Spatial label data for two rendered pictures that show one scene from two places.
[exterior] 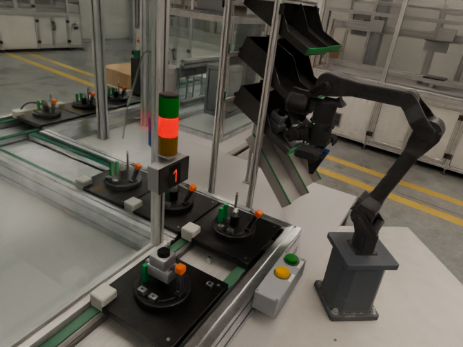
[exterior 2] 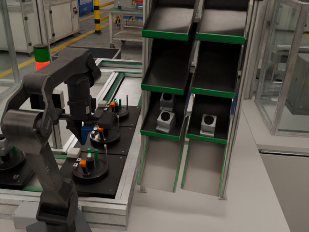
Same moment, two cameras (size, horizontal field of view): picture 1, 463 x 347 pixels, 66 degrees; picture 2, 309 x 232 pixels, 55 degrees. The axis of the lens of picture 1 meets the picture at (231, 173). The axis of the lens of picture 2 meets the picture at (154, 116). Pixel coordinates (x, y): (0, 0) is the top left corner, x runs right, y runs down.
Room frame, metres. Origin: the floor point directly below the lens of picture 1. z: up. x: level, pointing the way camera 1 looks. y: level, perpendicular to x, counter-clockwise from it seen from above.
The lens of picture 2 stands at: (0.81, -0.97, 1.70)
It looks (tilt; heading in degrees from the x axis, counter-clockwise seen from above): 27 degrees down; 66
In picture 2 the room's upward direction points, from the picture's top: 2 degrees clockwise
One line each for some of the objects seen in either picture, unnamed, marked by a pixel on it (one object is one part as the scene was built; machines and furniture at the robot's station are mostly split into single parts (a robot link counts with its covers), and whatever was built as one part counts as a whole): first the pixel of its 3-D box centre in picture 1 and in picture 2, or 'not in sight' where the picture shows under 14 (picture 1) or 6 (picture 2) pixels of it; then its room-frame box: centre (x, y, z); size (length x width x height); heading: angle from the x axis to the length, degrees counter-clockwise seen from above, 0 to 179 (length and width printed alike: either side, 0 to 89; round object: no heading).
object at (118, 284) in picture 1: (162, 293); (7, 165); (0.66, 0.14, 0.96); 0.24 x 0.24 x 0.02; 62
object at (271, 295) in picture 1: (280, 281); (48, 217); (0.79, -0.17, 0.93); 0.21 x 0.07 x 0.06; 152
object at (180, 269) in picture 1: (177, 277); not in sight; (0.64, 0.10, 1.04); 0.04 x 0.02 x 0.08; 62
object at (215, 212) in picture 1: (234, 218); (89, 161); (0.96, -0.03, 1.01); 0.24 x 0.24 x 0.13; 62
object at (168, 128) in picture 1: (168, 125); (43, 67); (0.85, 0.17, 1.33); 0.05 x 0.05 x 0.05
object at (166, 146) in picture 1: (167, 144); not in sight; (0.85, 0.17, 1.28); 0.05 x 0.05 x 0.05
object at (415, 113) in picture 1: (375, 102); (55, 84); (0.85, -0.32, 1.45); 0.29 x 0.08 x 0.11; 58
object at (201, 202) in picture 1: (173, 193); (105, 130); (1.07, 0.19, 1.01); 0.24 x 0.24 x 0.13; 62
